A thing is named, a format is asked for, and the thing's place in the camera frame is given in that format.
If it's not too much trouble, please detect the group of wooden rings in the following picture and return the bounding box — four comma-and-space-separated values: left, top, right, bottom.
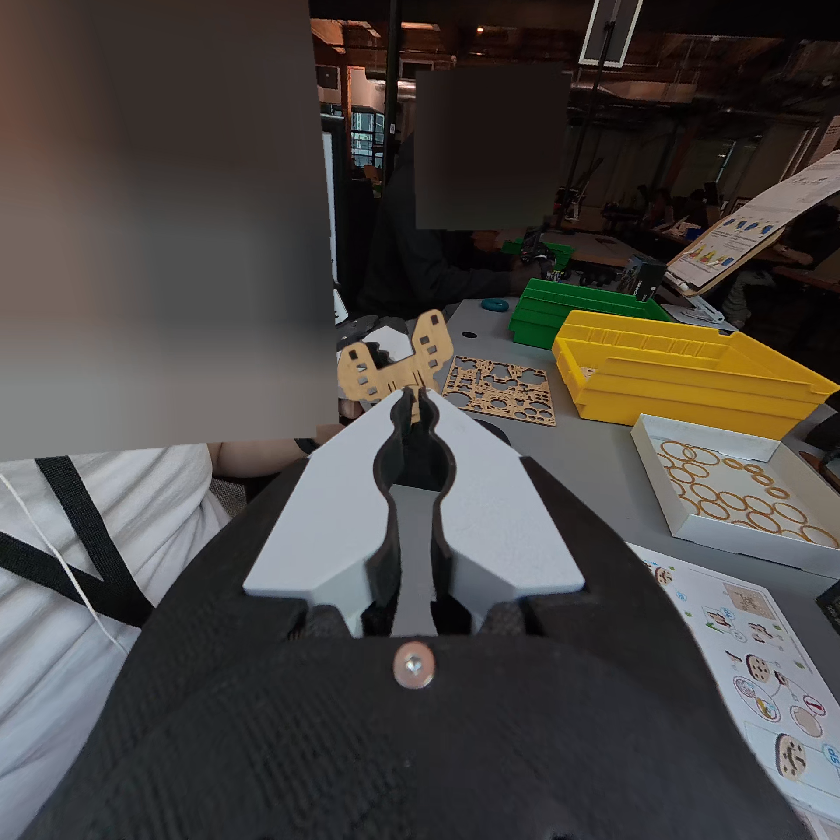
659, 441, 840, 550

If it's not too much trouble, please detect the plywood model frame part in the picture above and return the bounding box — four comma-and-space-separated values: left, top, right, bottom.
337, 310, 454, 424

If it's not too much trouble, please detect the white metal clipboard stand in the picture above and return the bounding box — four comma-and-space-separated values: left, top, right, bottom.
679, 294, 731, 324

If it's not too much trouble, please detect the thin white cord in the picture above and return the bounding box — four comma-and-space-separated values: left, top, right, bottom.
0, 472, 129, 654

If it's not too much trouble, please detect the black model kit box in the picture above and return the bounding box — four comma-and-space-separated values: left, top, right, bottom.
620, 256, 669, 301

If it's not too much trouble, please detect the black shoulder strap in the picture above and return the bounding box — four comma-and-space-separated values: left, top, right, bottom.
0, 456, 155, 627

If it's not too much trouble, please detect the printed paper on clipboard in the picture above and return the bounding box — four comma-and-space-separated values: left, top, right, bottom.
669, 150, 840, 284

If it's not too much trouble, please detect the white cardboard tray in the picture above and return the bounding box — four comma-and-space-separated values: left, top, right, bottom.
631, 413, 840, 580

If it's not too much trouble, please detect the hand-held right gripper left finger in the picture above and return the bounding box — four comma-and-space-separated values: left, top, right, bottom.
243, 387, 417, 639

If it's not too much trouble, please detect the person's left forearm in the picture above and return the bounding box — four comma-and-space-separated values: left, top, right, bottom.
209, 423, 343, 477

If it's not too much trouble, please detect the yellow plastic bin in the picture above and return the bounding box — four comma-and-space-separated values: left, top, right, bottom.
553, 310, 739, 388
570, 338, 840, 442

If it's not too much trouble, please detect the plywood sheet with cutouts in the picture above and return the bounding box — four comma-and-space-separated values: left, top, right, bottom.
441, 356, 557, 428

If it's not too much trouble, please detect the tan wooden clipboard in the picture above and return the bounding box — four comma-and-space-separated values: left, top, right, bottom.
666, 150, 840, 298

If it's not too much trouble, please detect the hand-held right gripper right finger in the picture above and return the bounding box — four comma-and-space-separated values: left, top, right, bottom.
419, 387, 586, 637

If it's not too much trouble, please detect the printed assembly instruction sheet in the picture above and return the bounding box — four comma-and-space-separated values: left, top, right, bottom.
626, 543, 840, 818

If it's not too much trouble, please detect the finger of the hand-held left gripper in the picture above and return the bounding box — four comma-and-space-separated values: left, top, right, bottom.
360, 327, 409, 368

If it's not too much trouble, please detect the white framed hanging panel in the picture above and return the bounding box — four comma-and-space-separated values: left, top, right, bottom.
579, 0, 643, 68

